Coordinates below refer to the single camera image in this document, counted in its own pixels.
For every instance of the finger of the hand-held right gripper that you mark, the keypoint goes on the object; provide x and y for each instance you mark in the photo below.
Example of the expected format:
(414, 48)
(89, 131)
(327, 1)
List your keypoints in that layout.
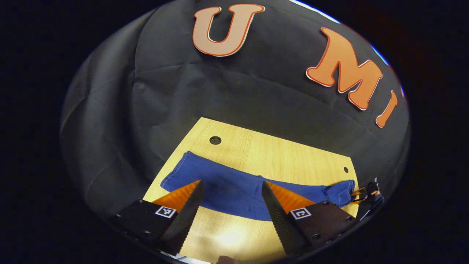
(358, 194)

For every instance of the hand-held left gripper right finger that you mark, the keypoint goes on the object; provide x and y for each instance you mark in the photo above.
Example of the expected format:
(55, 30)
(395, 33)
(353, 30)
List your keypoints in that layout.
(280, 220)

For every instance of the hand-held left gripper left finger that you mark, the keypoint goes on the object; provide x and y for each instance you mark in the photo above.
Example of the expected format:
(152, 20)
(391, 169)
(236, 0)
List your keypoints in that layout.
(187, 216)

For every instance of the blue jeans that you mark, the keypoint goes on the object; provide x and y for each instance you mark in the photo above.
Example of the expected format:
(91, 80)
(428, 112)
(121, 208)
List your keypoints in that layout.
(234, 190)

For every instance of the black backdrop cloth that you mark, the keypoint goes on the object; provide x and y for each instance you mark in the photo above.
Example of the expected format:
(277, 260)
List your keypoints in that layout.
(220, 88)

